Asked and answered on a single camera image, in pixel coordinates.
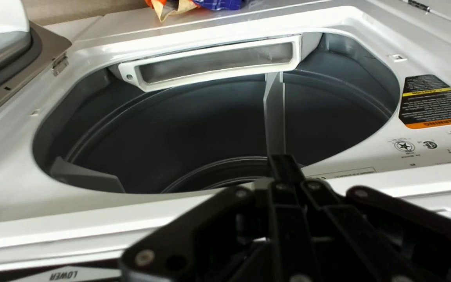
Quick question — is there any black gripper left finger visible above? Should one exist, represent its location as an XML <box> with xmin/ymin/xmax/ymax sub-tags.
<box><xmin>118</xmin><ymin>153</ymin><xmax>289</xmax><ymax>282</ymax></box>

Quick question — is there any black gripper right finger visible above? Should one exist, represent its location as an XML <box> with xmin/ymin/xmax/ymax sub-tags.
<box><xmin>284</xmin><ymin>153</ymin><xmax>451</xmax><ymax>282</ymax></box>

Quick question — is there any white top-load washing machine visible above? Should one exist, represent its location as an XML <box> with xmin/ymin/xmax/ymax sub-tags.
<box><xmin>0</xmin><ymin>0</ymin><xmax>451</xmax><ymax>282</ymax></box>

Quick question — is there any dark grey washer drum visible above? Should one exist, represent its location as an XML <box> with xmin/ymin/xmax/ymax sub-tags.
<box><xmin>31</xmin><ymin>31</ymin><xmax>400</xmax><ymax>195</ymax></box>

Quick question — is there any dark washer control panel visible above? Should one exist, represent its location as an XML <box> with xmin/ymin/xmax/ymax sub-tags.
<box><xmin>0</xmin><ymin>263</ymin><xmax>125</xmax><ymax>282</ymax></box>

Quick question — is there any white detergent dispenser tray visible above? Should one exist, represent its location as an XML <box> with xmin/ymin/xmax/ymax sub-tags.
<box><xmin>115</xmin><ymin>34</ymin><xmax>303</xmax><ymax>95</ymax></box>

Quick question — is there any small metal lid hinge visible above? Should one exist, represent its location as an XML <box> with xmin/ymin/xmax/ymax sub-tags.
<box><xmin>49</xmin><ymin>51</ymin><xmax>70</xmax><ymax>75</ymax></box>

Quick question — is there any orange patterned cloth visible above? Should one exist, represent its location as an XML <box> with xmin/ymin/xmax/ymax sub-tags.
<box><xmin>143</xmin><ymin>0</ymin><xmax>198</xmax><ymax>23</ymax></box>

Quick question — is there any white washer lid with window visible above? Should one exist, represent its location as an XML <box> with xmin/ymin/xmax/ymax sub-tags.
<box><xmin>0</xmin><ymin>0</ymin><xmax>73</xmax><ymax>129</ymax></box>

